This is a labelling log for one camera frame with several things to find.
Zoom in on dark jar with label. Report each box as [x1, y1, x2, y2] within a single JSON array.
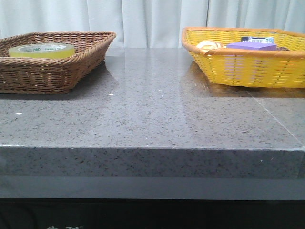
[[241, 36, 275, 44]]

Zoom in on yellow-green tape roll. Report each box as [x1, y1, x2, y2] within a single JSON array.
[[8, 42, 75, 59]]

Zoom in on purple foam cube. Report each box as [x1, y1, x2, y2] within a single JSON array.
[[226, 42, 277, 51]]

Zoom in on brown toy lion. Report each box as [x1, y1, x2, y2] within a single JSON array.
[[276, 47, 290, 51]]

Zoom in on yellow woven basket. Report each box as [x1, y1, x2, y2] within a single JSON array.
[[182, 27, 305, 88]]

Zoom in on white curtain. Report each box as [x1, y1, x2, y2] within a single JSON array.
[[0, 0, 305, 48]]

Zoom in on croissant bread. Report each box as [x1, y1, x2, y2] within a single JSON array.
[[196, 41, 225, 50]]

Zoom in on brown wicker basket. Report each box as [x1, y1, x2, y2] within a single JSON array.
[[0, 31, 116, 94]]

